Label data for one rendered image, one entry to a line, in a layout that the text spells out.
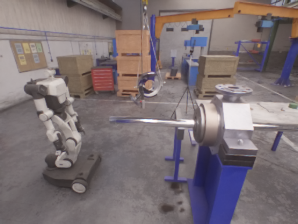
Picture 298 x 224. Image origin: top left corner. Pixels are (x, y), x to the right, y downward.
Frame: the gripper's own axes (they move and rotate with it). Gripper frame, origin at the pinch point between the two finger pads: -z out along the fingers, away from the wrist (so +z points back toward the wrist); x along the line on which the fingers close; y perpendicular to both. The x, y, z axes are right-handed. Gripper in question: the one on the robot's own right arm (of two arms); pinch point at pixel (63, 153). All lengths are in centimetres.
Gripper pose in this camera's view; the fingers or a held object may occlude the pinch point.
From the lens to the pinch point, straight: 211.5
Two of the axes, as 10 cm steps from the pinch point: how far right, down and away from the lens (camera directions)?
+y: 0.6, -4.0, 9.1
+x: 9.8, -1.6, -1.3
